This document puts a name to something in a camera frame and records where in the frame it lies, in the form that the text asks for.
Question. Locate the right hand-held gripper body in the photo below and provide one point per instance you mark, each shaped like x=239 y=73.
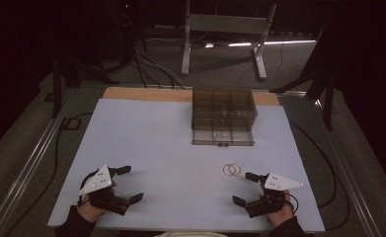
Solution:
x=279 y=182

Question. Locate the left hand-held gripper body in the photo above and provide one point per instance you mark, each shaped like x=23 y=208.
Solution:
x=98 y=181

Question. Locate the person's left hand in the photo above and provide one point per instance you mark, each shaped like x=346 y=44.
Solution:
x=90 y=210

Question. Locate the person's right hand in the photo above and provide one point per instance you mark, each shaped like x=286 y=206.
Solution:
x=284 y=215

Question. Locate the white table mat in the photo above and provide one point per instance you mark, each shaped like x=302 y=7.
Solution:
x=154 y=158

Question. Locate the clear divided drawer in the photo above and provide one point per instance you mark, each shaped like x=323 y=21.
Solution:
x=222 y=136

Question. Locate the smoky clear drawer organizer box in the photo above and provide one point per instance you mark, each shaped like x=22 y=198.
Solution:
x=223 y=105

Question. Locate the black stand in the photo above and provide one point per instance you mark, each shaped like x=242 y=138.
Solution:
x=328 y=98
x=57 y=89

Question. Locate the grey metal stand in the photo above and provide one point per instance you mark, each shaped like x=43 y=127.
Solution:
x=226 y=23

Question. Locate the aluminium rail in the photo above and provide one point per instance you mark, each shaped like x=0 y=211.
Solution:
x=26 y=171
x=348 y=171

